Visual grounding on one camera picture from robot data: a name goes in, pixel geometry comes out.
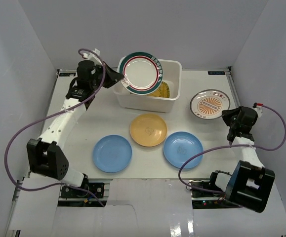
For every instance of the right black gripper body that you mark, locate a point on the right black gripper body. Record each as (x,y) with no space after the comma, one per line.
(234,125)

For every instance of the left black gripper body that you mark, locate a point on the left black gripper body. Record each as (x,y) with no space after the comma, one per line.
(107,74)

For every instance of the white plate orange sunburst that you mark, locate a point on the white plate orange sunburst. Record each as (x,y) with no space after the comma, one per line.
(209,104)

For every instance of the white plate green red rim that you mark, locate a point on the white plate green red rim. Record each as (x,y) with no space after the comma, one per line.
(142,73)

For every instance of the square woven bamboo tray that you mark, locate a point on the square woven bamboo tray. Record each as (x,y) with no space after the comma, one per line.
(163,90)

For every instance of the round woven bamboo tray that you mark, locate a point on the round woven bamboo tray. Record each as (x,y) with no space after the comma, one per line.
(156,93)

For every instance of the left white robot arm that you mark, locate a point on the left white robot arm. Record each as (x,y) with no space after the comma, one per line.
(45,154)

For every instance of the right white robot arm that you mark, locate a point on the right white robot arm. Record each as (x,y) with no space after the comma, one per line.
(250,183)

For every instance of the white plastic bin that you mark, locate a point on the white plastic bin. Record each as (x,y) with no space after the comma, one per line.
(172,76)

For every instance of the right blue plastic plate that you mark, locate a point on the right blue plastic plate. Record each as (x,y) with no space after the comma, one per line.
(181,146)

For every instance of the blue plastic plate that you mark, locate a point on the blue plastic plate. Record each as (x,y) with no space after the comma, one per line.
(181,146)
(112,154)

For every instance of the yellow plastic plate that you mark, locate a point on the yellow plastic plate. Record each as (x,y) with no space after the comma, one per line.
(148,130)

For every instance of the left blue plastic plate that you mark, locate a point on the left blue plastic plate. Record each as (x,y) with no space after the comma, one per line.
(112,154)

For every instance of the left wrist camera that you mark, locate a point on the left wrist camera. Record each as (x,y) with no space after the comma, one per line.
(90,55)

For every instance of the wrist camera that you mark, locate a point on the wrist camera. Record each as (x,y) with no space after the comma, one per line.
(90,55)
(258,108)

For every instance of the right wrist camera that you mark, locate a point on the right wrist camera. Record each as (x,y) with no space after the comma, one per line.
(258,108)

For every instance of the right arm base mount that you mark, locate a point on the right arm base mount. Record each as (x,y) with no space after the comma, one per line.
(206,200)

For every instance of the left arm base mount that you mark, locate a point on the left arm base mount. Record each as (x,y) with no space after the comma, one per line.
(70,197)

